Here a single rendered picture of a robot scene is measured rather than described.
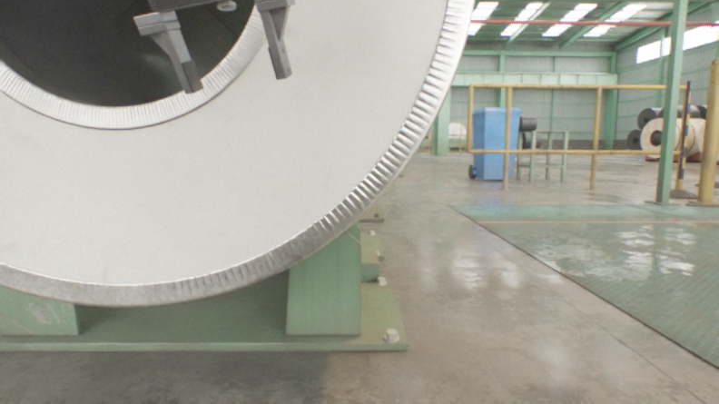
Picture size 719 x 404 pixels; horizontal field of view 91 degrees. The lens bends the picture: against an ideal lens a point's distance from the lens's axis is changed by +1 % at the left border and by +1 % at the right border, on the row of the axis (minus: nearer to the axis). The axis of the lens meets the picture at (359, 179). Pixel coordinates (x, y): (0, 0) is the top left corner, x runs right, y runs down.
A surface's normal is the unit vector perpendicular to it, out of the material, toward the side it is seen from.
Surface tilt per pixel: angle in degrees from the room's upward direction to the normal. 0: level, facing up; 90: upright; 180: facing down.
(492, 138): 93
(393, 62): 90
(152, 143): 90
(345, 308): 90
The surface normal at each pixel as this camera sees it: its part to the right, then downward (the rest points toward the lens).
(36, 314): 0.01, 0.10
